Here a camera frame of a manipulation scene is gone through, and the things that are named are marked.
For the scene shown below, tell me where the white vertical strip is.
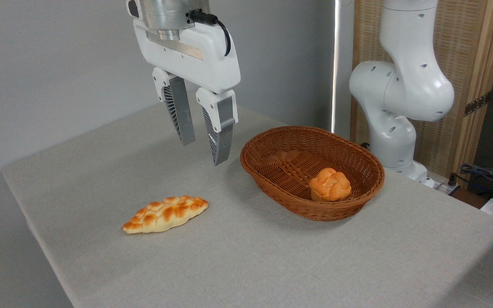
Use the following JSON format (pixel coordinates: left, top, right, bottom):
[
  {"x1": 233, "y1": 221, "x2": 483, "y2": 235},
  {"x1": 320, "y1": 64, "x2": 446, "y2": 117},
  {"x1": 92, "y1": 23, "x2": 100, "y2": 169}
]
[{"x1": 331, "y1": 0, "x2": 341, "y2": 133}]

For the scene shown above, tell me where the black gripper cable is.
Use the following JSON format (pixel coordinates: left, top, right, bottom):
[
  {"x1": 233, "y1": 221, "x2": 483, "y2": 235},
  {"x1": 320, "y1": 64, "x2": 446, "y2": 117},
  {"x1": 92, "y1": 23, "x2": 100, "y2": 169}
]
[{"x1": 191, "y1": 11, "x2": 232, "y2": 57}]

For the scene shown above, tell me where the wooden rattan folding screen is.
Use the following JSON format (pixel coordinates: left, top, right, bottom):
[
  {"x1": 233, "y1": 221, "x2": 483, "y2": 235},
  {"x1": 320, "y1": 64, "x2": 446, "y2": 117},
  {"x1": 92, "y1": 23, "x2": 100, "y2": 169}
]
[{"x1": 350, "y1": 0, "x2": 493, "y2": 178}]

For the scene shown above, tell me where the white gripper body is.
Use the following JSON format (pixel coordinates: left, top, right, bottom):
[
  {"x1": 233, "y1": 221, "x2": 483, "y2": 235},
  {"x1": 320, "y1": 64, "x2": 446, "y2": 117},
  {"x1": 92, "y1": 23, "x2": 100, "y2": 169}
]
[{"x1": 133, "y1": 19, "x2": 241, "y2": 95}]

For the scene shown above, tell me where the black cable bundle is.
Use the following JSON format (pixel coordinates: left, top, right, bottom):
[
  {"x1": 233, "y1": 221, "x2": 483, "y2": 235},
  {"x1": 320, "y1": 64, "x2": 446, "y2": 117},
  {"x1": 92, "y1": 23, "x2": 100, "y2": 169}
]
[{"x1": 450, "y1": 163, "x2": 493, "y2": 201}]

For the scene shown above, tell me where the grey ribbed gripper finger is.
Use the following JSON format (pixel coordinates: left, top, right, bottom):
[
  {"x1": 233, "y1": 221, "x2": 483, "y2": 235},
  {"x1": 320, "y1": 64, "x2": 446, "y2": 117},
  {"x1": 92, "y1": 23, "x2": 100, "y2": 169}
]
[
  {"x1": 196, "y1": 88, "x2": 239, "y2": 166},
  {"x1": 152, "y1": 67, "x2": 196, "y2": 146}
]

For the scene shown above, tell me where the grey tablecloth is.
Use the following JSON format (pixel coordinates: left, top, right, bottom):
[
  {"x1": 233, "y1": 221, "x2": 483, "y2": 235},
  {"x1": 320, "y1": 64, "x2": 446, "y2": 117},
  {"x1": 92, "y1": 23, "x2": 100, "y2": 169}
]
[{"x1": 2, "y1": 102, "x2": 493, "y2": 308}]

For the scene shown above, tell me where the brown oval wicker basket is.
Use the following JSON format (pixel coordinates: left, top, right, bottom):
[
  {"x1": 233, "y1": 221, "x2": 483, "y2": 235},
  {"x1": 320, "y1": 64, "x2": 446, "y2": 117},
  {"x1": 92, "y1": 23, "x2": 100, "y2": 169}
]
[{"x1": 240, "y1": 125, "x2": 386, "y2": 222}]

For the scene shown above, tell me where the long braided bread loaf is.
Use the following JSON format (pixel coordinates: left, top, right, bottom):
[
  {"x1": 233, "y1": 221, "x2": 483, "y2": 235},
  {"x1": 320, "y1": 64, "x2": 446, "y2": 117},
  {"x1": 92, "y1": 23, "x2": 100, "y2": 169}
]
[{"x1": 121, "y1": 195, "x2": 209, "y2": 234}]

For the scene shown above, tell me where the dark metal screen hinge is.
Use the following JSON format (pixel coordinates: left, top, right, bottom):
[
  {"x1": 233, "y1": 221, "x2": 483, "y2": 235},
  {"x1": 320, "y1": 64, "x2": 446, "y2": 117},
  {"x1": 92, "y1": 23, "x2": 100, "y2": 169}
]
[{"x1": 464, "y1": 91, "x2": 492, "y2": 117}]

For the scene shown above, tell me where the round knotted bread roll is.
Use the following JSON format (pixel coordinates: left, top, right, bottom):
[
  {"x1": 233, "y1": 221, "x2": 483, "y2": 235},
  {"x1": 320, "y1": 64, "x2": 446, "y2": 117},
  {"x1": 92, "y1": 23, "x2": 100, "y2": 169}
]
[{"x1": 309, "y1": 168, "x2": 352, "y2": 202}]

